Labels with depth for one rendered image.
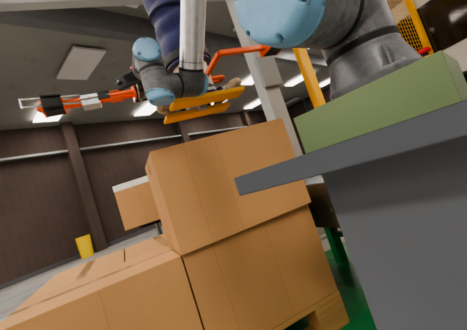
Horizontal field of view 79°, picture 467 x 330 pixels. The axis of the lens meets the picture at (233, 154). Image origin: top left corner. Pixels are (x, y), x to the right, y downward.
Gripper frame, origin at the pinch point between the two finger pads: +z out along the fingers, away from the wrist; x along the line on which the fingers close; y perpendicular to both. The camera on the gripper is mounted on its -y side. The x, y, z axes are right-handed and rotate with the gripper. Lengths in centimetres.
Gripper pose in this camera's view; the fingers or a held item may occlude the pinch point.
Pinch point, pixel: (137, 92)
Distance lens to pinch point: 136.1
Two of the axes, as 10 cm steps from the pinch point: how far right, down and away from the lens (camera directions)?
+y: 8.8, -2.6, 3.9
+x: -3.2, -9.5, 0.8
